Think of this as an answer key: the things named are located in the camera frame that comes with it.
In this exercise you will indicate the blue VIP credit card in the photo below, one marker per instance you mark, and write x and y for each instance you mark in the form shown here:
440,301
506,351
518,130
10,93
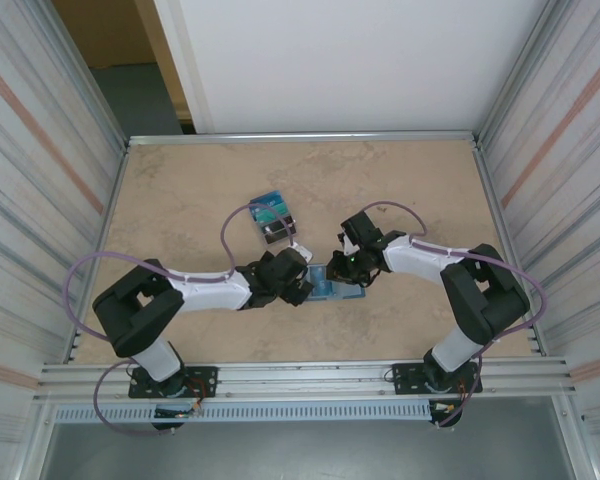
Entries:
322,282

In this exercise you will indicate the teal leather card holder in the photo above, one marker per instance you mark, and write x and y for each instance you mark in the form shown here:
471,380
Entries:
352,292

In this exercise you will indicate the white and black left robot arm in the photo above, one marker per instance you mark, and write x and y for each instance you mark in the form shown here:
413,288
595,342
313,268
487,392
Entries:
205,295

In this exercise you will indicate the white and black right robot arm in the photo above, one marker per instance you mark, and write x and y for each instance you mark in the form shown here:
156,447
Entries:
415,260

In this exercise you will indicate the teal credit card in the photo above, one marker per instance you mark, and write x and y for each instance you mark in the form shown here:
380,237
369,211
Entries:
272,214

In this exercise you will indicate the dark blue credit card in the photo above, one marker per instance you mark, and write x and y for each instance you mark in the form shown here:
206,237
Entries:
267,200

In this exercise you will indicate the small teal and black box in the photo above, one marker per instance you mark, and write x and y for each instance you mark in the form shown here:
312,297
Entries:
280,232

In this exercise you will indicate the small green circuit board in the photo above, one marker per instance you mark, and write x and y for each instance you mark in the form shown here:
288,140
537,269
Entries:
175,413

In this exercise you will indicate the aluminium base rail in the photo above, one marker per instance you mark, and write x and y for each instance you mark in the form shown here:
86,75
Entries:
305,372

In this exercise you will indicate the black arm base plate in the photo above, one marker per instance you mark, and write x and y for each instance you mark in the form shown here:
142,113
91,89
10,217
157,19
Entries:
405,380
205,380

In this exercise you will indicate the aluminium table frame rail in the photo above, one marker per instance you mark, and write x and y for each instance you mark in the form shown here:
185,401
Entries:
100,250
305,137
509,250

